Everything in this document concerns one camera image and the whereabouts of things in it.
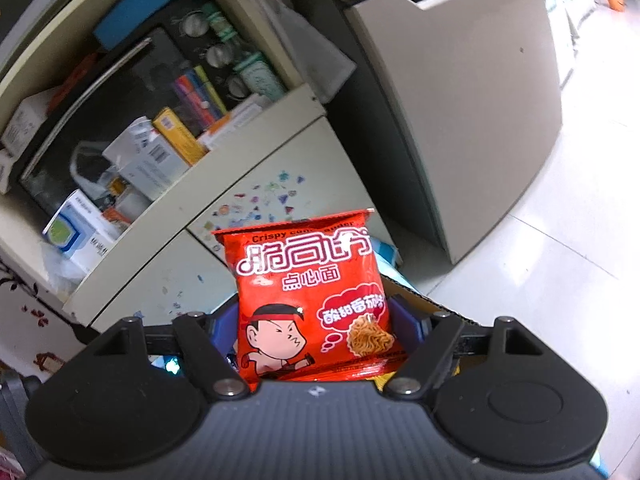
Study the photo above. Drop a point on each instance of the white cabinet with stickers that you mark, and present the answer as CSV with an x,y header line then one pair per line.
x,y
280,150

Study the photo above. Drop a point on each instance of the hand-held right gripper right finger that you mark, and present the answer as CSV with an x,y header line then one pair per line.
x,y
407,320

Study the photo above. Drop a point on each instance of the grey cabinet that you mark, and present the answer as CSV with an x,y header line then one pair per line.
x,y
450,110

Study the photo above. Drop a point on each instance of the small white box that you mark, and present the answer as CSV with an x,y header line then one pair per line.
x,y
27,120

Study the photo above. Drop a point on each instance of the cardboard box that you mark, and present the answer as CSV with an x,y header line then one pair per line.
x,y
415,295

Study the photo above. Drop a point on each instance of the black toaster oven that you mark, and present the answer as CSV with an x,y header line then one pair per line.
x,y
125,100

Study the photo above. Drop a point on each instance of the dark grey suitcase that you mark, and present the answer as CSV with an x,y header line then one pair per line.
x,y
17,425

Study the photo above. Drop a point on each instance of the white barcode box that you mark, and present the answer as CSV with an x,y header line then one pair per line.
x,y
145,155

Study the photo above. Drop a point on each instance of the green patterned box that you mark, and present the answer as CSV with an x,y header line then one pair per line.
x,y
260,80

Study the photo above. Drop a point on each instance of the yellow orange box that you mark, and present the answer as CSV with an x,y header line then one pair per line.
x,y
177,135

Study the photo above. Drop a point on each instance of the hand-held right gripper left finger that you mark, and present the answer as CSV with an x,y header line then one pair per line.
x,y
225,330

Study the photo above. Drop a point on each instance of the colourful marker pack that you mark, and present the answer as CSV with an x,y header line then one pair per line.
x,y
200,92

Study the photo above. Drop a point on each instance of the blue box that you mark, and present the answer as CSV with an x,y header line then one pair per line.
x,y
140,10

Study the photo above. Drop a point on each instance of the white teal box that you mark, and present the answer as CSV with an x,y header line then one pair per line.
x,y
75,230

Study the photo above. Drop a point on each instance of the flat white orange box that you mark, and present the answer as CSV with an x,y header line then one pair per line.
x,y
235,122

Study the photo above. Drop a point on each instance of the white counter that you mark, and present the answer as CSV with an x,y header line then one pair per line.
x,y
565,15

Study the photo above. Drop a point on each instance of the red noodle snack packet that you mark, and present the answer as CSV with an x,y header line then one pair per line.
x,y
300,285

